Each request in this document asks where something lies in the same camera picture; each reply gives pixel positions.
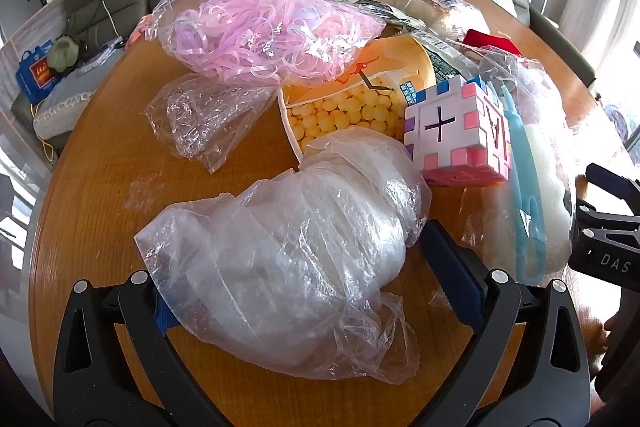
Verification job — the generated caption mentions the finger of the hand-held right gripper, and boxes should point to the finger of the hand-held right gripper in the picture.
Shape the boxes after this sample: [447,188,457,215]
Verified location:
[574,201,640,254]
[585,163,640,204]

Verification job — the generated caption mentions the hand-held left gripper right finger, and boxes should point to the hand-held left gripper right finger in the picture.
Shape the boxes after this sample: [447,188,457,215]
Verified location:
[415,219,593,427]

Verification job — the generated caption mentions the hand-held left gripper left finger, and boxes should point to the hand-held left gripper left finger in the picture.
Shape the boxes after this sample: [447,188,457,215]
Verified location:
[52,269,236,427]

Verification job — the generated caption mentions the large clear plastic bag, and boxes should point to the large clear plastic bag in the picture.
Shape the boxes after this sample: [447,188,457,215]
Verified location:
[134,127,433,383]

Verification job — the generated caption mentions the clear bag of white cotton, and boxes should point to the clear bag of white cotton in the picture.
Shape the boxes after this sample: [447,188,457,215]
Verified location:
[460,52,576,280]

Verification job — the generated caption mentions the light blue plastic tweezers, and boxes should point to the light blue plastic tweezers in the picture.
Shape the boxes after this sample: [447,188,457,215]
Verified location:
[500,84,547,285]

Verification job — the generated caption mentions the pink and white puzzle cube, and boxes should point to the pink and white puzzle cube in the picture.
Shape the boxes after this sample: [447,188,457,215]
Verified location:
[404,75,513,186]

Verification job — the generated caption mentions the red pouch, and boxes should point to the red pouch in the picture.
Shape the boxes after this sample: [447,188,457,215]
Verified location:
[462,29,523,55]

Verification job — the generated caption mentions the snack packet with yellow balls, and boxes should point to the snack packet with yellow balls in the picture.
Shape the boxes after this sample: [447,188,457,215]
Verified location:
[277,34,466,158]

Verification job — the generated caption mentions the small crumpled clear plastic bag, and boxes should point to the small crumpled clear plastic bag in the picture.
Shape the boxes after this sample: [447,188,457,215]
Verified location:
[144,74,278,174]

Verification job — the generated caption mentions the clear bread packet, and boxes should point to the clear bread packet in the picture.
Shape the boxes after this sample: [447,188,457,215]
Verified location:
[382,0,491,40]

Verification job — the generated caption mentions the grey lace-trimmed seat pad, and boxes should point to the grey lace-trimmed seat pad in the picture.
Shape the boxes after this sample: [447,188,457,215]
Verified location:
[32,72,101,140]

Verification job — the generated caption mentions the clear plastic packaging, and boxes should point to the clear plastic packaging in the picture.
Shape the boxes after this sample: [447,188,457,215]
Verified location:
[75,39,126,72]

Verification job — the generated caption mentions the flat clear packet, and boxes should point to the flat clear packet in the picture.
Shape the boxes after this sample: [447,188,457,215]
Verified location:
[357,0,481,82]

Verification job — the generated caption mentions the blue shopping bag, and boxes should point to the blue shopping bag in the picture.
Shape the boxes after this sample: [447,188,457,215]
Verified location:
[16,41,63,104]

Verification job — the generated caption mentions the green hat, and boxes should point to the green hat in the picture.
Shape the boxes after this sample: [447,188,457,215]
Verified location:
[47,36,83,72]

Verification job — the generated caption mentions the pink orange cloth item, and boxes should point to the pink orange cloth item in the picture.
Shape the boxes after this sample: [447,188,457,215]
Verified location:
[127,14,153,48]

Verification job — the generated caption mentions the bag of pink rubber bands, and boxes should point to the bag of pink rubber bands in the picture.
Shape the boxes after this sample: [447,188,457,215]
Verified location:
[150,0,388,88]

